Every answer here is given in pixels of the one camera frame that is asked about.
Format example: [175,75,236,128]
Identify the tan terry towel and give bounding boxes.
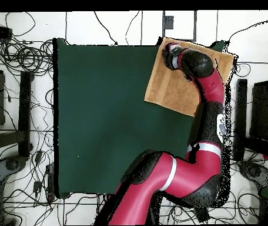
[143,36,235,118]

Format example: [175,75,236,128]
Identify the grey chair base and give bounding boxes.
[0,155,28,189]
[238,161,268,189]

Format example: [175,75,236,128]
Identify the coiled black cables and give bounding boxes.
[0,39,53,74]

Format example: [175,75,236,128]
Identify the black metal stand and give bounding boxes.
[0,71,34,158]
[233,78,268,163]

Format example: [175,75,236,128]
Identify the grey rectangular floor frame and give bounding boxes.
[162,10,197,42]

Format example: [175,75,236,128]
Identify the small grey box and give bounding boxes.
[163,15,174,30]

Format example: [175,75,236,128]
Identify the dark green table cloth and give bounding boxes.
[52,37,226,200]

